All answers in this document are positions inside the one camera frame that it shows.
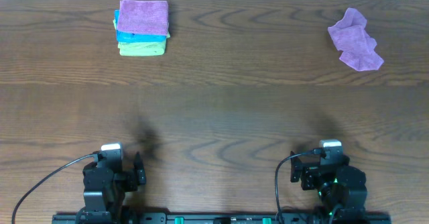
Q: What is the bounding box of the left black cable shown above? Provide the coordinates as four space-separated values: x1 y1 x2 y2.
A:
11 154 100 224

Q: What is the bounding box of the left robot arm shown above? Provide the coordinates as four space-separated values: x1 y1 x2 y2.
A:
74 150 146 224

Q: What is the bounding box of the purple microfiber cloth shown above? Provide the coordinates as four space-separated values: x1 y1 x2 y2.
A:
328 8 384 72

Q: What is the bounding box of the folded purple cloth on stack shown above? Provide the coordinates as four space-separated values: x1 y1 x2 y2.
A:
117 0 169 36

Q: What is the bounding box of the right black cable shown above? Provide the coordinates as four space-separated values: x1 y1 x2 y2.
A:
274 149 326 224

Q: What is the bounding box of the black cable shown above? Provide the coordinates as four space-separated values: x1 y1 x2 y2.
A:
274 149 326 224
11 154 100 224

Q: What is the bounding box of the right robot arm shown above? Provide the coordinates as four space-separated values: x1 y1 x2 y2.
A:
290 148 367 223

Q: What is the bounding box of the folded green cloth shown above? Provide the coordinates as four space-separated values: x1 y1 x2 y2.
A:
113 18 171 57

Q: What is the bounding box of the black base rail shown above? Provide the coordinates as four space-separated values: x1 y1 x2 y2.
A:
51 213 392 224

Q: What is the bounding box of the folded blue cloth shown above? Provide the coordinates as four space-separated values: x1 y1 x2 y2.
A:
113 9 170 43

